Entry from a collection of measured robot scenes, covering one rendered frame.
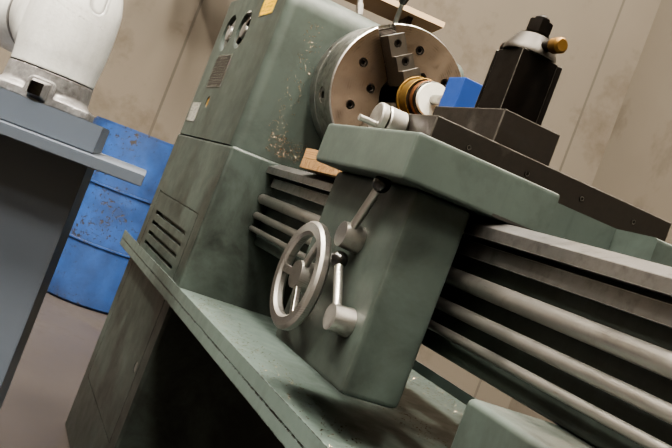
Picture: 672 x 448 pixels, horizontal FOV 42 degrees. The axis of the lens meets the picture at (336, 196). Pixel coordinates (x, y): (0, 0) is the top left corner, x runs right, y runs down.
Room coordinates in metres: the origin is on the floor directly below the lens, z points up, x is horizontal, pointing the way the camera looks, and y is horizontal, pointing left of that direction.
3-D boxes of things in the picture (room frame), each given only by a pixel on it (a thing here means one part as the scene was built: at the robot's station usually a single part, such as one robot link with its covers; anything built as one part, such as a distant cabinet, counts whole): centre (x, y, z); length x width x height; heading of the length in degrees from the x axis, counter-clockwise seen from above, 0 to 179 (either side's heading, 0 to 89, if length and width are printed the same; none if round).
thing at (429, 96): (1.63, -0.13, 1.08); 0.13 x 0.07 x 0.07; 22
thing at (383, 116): (1.20, -0.02, 0.95); 0.07 x 0.04 x 0.04; 112
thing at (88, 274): (4.30, 0.97, 0.43); 0.58 x 0.58 x 0.86
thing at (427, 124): (1.30, -0.25, 0.95); 0.43 x 0.18 x 0.04; 112
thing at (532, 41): (1.27, -0.19, 1.14); 0.08 x 0.08 x 0.03
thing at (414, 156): (1.24, -0.25, 0.90); 0.53 x 0.30 x 0.06; 112
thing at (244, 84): (2.24, 0.14, 1.06); 0.59 x 0.48 x 0.39; 22
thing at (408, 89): (1.73, -0.09, 1.08); 0.09 x 0.09 x 0.09; 22
